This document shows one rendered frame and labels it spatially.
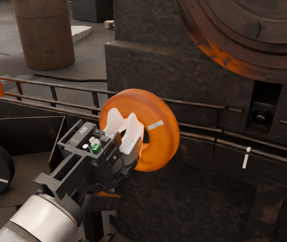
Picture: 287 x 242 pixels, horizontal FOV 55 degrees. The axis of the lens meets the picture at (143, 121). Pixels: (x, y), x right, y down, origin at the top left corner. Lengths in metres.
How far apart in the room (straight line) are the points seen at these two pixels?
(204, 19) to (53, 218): 0.44
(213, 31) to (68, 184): 0.40
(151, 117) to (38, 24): 2.87
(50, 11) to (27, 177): 2.60
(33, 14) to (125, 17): 2.42
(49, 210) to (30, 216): 0.02
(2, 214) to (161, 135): 1.25
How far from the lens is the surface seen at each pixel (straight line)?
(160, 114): 0.44
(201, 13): 0.59
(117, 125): 0.46
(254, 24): 0.49
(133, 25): 0.87
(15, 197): 0.75
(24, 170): 0.82
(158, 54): 0.78
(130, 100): 0.46
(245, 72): 0.61
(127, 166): 0.42
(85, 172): 0.37
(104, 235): 1.37
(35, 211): 0.35
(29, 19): 3.28
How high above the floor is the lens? 1.09
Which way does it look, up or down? 30 degrees down
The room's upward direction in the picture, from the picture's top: straight up
